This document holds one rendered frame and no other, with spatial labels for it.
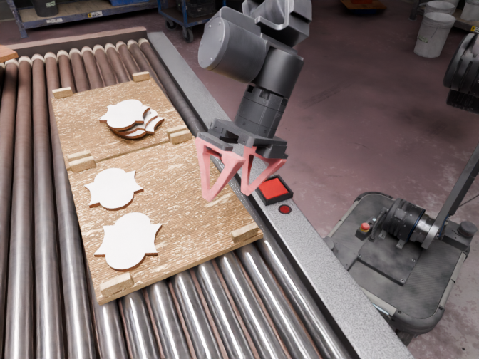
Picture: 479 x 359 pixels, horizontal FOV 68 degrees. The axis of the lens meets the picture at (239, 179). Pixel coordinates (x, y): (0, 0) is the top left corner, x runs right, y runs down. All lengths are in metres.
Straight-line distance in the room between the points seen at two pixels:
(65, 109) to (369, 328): 1.06
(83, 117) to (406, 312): 1.36
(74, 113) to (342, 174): 1.71
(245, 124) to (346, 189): 1.89
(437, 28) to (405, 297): 3.12
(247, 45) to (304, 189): 1.88
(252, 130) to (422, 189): 2.10
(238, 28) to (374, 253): 1.38
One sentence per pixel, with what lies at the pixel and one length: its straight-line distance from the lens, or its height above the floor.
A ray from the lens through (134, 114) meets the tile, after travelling 1.07.
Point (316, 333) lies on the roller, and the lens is 0.69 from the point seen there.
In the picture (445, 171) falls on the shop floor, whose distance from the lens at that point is 2.71.
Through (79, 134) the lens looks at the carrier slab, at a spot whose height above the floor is 0.94.
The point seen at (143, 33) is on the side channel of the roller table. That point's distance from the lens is 1.82.
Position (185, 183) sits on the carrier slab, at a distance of 0.89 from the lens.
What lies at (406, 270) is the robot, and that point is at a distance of 1.67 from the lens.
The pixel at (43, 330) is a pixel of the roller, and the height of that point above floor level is 0.92.
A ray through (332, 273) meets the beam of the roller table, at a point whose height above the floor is 0.91.
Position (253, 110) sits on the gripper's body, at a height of 1.30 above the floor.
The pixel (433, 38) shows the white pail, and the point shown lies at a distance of 4.29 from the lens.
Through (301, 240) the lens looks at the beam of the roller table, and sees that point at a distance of 0.79.
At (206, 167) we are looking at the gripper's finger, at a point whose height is 1.25.
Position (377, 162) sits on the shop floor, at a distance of 2.59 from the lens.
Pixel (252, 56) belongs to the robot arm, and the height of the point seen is 1.37.
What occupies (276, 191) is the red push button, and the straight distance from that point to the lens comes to 0.87.
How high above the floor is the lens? 1.53
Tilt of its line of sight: 42 degrees down
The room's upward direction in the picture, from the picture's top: straight up
